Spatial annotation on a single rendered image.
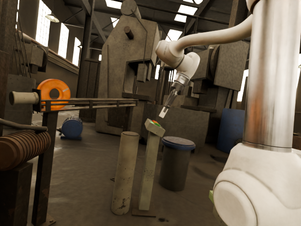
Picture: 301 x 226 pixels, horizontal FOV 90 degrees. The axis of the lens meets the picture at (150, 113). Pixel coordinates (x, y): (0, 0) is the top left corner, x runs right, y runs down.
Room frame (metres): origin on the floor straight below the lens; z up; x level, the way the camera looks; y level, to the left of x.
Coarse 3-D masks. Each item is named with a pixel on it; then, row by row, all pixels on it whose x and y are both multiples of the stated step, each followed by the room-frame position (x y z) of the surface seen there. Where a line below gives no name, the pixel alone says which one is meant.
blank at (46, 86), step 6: (42, 84) 0.72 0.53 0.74; (48, 84) 0.74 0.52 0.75; (54, 84) 0.76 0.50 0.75; (60, 84) 0.79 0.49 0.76; (42, 90) 0.72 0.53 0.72; (48, 90) 0.74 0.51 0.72; (60, 90) 0.79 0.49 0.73; (66, 90) 0.82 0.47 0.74; (42, 96) 0.72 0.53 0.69; (48, 96) 0.74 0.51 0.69; (60, 96) 0.81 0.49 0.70; (66, 96) 0.82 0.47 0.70; (42, 102) 0.72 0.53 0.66; (54, 102) 0.77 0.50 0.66; (60, 102) 0.80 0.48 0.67; (66, 102) 0.82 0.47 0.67; (54, 108) 0.77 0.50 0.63; (60, 108) 0.80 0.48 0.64
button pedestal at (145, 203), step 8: (152, 128) 0.91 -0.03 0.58; (160, 128) 0.91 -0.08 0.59; (152, 136) 0.98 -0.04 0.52; (160, 136) 0.92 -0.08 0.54; (152, 144) 0.98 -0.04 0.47; (152, 152) 0.98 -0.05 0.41; (152, 160) 0.98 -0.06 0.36; (144, 168) 1.00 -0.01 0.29; (152, 168) 0.98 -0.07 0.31; (144, 176) 0.98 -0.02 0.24; (152, 176) 0.98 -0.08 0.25; (144, 184) 0.98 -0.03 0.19; (152, 184) 0.99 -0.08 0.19; (144, 192) 0.98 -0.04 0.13; (136, 200) 1.07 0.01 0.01; (144, 200) 0.98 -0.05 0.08; (152, 200) 1.10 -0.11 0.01; (136, 208) 0.99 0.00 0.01; (144, 208) 0.98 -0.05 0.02; (152, 208) 1.02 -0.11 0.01; (144, 216) 0.94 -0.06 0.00; (152, 216) 0.94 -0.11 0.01
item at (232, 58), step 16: (208, 48) 4.05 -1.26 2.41; (224, 48) 3.19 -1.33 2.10; (240, 48) 3.40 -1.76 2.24; (208, 64) 3.42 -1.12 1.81; (224, 64) 3.23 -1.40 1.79; (240, 64) 3.44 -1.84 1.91; (192, 80) 3.85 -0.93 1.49; (208, 80) 3.48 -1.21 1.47; (224, 80) 3.26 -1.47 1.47; (240, 80) 3.48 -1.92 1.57; (208, 96) 3.82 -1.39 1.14; (224, 96) 3.70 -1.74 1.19; (208, 112) 3.54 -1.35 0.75; (208, 128) 3.55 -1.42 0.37
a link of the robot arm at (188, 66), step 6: (192, 54) 0.93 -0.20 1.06; (186, 60) 0.91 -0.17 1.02; (192, 60) 0.92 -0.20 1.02; (198, 60) 0.94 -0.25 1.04; (180, 66) 0.92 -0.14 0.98; (186, 66) 0.91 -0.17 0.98; (192, 66) 0.92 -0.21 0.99; (180, 72) 0.94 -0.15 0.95; (186, 72) 0.92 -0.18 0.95; (192, 72) 0.93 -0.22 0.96
